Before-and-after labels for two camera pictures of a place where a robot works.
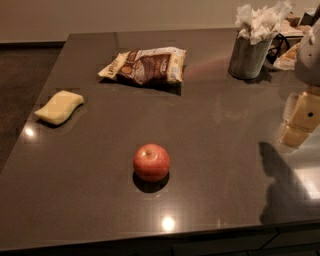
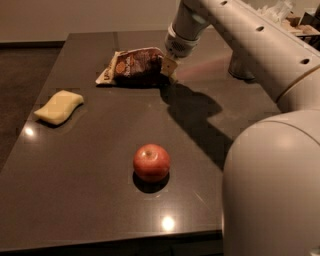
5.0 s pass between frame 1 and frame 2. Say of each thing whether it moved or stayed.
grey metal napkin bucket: stayed
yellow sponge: stayed
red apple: stayed
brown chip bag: moved
